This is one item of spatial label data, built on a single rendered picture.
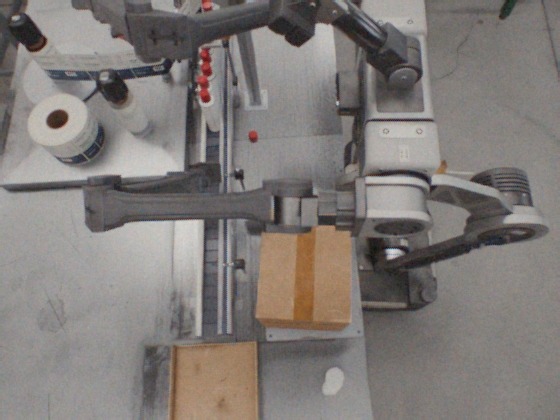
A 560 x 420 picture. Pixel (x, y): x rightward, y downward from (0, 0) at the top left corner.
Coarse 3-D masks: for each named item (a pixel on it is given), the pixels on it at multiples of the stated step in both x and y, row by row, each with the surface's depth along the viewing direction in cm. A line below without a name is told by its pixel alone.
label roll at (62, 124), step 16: (64, 96) 147; (32, 112) 145; (48, 112) 145; (64, 112) 146; (80, 112) 144; (32, 128) 143; (48, 128) 143; (64, 128) 142; (80, 128) 142; (96, 128) 150; (48, 144) 141; (64, 144) 141; (80, 144) 145; (96, 144) 152; (64, 160) 151; (80, 160) 152
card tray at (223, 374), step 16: (176, 352) 134; (192, 352) 134; (208, 352) 134; (224, 352) 133; (240, 352) 133; (256, 352) 131; (176, 368) 132; (192, 368) 132; (208, 368) 132; (224, 368) 132; (240, 368) 132; (256, 368) 129; (176, 384) 131; (192, 384) 131; (208, 384) 130; (224, 384) 130; (240, 384) 130; (256, 384) 127; (176, 400) 129; (192, 400) 129; (208, 400) 129; (224, 400) 129; (240, 400) 128; (256, 400) 125; (176, 416) 128; (192, 416) 128; (208, 416) 127; (224, 416) 127; (240, 416) 127; (256, 416) 123
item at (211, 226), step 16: (224, 112) 158; (208, 128) 156; (224, 128) 156; (208, 144) 154; (224, 144) 154; (208, 160) 152; (224, 160) 151; (208, 192) 147; (224, 192) 147; (208, 224) 143; (224, 224) 143; (208, 240) 141; (224, 240) 141; (208, 256) 140; (224, 256) 139; (208, 272) 138; (224, 272) 138; (208, 288) 136; (224, 288) 136; (208, 304) 134; (224, 304) 134; (208, 320) 132; (224, 320) 132
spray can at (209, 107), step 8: (200, 96) 137; (208, 96) 138; (200, 104) 141; (208, 104) 140; (216, 104) 145; (208, 112) 143; (216, 112) 146; (208, 120) 149; (216, 120) 149; (216, 128) 153
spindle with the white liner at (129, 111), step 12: (108, 72) 130; (96, 84) 130; (108, 84) 130; (120, 84) 133; (108, 96) 133; (120, 96) 135; (132, 96) 141; (120, 108) 139; (132, 108) 142; (132, 120) 146; (144, 120) 151; (132, 132) 153; (144, 132) 155
